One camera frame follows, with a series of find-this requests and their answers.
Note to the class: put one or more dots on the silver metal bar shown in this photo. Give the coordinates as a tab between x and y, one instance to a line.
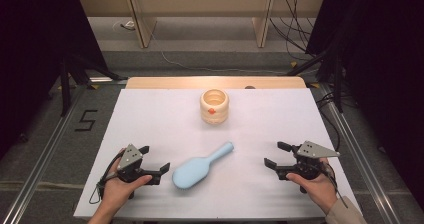
100	79

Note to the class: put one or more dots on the white table board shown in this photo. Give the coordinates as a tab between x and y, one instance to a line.
150	117

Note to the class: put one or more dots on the person's left hand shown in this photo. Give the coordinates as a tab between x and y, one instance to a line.
115	192

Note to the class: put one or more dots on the aluminium floor rail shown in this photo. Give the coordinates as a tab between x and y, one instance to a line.
365	170
46	150

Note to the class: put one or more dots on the round floor socket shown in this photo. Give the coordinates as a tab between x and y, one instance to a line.
128	25

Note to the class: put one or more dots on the black curtain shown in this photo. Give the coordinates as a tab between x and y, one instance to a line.
383	67
30	50

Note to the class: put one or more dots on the wooden table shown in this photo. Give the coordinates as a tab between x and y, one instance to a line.
166	83

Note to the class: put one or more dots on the black metal stand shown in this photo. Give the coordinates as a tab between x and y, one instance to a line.
338	90
65	90

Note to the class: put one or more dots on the beige wooden desk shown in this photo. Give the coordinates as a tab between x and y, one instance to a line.
200	4

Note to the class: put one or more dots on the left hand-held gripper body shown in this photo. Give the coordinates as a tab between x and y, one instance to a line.
130	157

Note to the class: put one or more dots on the yellow tape piece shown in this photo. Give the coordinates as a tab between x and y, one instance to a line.
293	64
313	85
94	86

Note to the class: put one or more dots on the small brown round thing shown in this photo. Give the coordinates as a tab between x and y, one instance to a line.
250	87

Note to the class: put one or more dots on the light blue hairbrush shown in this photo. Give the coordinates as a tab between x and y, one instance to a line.
193	172

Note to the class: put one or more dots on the person's right hand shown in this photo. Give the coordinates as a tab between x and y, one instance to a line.
321	190

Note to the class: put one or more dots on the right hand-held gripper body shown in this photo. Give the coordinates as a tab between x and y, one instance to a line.
310	150

